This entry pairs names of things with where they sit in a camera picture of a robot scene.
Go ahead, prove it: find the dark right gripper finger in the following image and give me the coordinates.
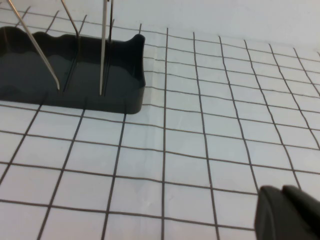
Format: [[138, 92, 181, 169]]
[[253, 184, 320, 240]]

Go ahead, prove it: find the white black-grid tablecloth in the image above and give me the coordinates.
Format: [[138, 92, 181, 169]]
[[0, 4, 320, 240]]

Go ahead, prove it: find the black tray wire lid rack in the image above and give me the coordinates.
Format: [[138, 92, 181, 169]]
[[0, 0, 146, 115]]

